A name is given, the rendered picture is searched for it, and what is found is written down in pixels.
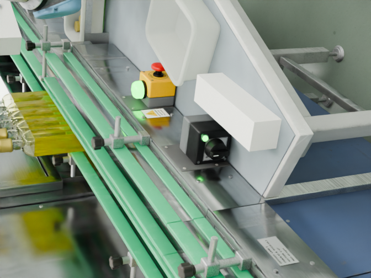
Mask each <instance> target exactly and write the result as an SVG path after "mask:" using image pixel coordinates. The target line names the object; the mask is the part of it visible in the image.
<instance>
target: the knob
mask: <svg viewBox="0 0 371 278"><path fill-rule="evenodd" d="M205 154H206V155H207V156H208V157H209V158H211V159H212V160H215V161H217V160H220V159H222V158H223V157H224V156H229V155H230V152H229V151H228V150H227V148H226V146H225V144H224V142H223V141H222V140H221V139H219V138H214V139H212V140H210V141H209V142H208V143H207V144H206V146H205Z"/></svg>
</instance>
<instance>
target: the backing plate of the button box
mask: <svg viewBox="0 0 371 278"><path fill-rule="evenodd" d="M119 98H120V99H121V100H122V101H123V102H124V104H125V105H126V106H127V107H128V108H129V109H130V111H137V110H149V109H161V108H174V106H173V105H170V106H158V107H150V108H148V107H147V106H146V105H145V103H144V102H143V101H142V100H141V99H136V98H134V97H133V96H132V95H127V96H119Z"/></svg>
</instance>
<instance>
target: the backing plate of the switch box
mask: <svg viewBox="0 0 371 278"><path fill-rule="evenodd" d="M161 148H162V149H163V150H164V151H165V152H166V153H167V155H168V156H169V157H170V159H171V160H173V162H174V163H175V164H176V166H177V167H178V168H179V169H180V170H181V171H182V172H186V171H191V170H199V169H208V168H216V167H224V166H228V165H230V164H229V163H228V162H227V161H223V162H215V163H207V164H198V165H195V164H194V163H193V162H192V161H191V160H190V159H189V158H188V157H187V156H186V154H185V153H184V152H183V151H182V150H181V149H180V144H177V145H167V146H161Z"/></svg>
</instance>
